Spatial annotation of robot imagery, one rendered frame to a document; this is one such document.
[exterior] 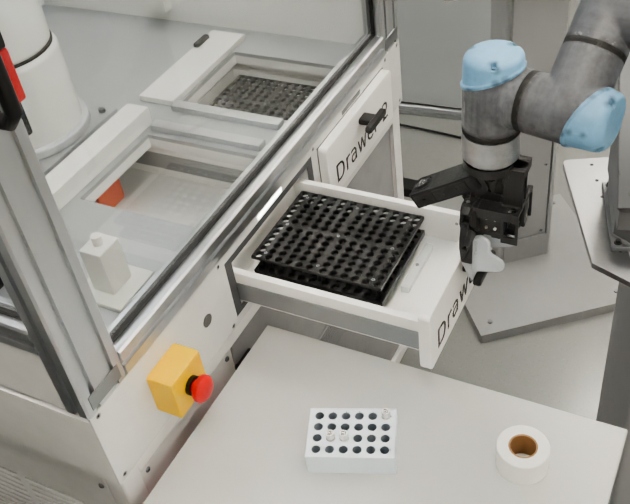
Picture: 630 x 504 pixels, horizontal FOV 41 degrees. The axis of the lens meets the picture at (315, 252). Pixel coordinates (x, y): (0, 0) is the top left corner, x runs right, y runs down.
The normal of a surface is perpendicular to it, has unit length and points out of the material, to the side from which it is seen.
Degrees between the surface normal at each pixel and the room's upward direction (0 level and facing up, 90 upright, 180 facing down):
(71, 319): 90
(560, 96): 41
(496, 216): 90
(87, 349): 90
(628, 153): 46
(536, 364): 0
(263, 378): 0
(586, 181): 0
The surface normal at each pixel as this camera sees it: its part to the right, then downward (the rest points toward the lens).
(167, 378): -0.11, -0.74
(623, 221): -0.16, 0.67
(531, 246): 0.21, 0.63
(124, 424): 0.89, 0.22
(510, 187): -0.44, 0.63
